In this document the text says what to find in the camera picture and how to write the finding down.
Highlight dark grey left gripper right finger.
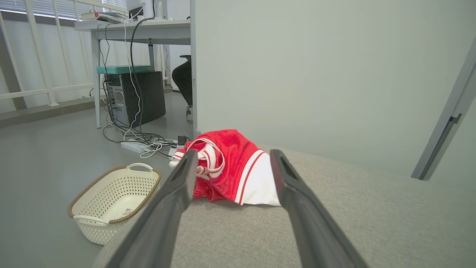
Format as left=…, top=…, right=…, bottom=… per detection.
left=270, top=149, right=369, bottom=268

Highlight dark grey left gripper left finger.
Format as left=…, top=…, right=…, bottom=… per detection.
left=106, top=150, right=199, bottom=268

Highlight red basketball jersey number 23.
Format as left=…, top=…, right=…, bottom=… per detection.
left=169, top=129, right=282, bottom=206

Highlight red shorts with white trim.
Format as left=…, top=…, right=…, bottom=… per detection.
left=192, top=178, right=238, bottom=203

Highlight cream perforated laundry basket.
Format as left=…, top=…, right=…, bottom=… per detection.
left=67, top=163, right=162, bottom=246

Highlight white power strip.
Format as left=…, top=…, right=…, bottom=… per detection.
left=120, top=139, right=151, bottom=154

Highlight black computer tower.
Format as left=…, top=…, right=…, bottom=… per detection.
left=104, top=71, right=166, bottom=128

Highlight black office chair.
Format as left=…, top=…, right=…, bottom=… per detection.
left=172, top=55, right=194, bottom=121

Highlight grey chair base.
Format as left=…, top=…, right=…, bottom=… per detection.
left=190, top=0, right=202, bottom=138

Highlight teal flat box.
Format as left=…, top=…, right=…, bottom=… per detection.
left=97, top=66, right=155, bottom=74

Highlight white window railing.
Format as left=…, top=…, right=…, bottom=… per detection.
left=0, top=0, right=129, bottom=108

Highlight white office desk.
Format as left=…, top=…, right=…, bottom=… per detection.
left=74, top=19, right=192, bottom=129

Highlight white monitor stand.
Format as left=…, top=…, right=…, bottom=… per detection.
left=126, top=0, right=166, bottom=21

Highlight white flat desk device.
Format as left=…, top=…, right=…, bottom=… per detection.
left=81, top=11, right=129, bottom=23

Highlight grey partition joint post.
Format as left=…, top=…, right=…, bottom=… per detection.
left=411, top=35, right=476, bottom=182

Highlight white cable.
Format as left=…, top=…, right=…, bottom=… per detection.
left=123, top=7, right=144, bottom=141

